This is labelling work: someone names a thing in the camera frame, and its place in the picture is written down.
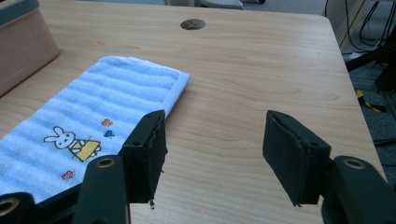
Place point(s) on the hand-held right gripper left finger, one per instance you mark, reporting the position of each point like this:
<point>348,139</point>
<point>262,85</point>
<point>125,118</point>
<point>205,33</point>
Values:
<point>144,161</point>

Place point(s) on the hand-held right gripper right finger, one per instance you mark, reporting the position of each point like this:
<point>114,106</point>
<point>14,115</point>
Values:
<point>292,155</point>

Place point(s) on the blue striped rabbit towel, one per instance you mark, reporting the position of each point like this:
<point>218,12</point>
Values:
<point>84,124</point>

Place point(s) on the yellow black tape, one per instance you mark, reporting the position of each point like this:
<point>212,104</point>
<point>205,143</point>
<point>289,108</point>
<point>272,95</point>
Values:
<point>367,102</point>

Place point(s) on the black metal stand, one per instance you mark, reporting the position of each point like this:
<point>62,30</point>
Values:
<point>378,59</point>

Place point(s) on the pink storage box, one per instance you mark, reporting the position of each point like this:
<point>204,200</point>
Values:
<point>21,46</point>

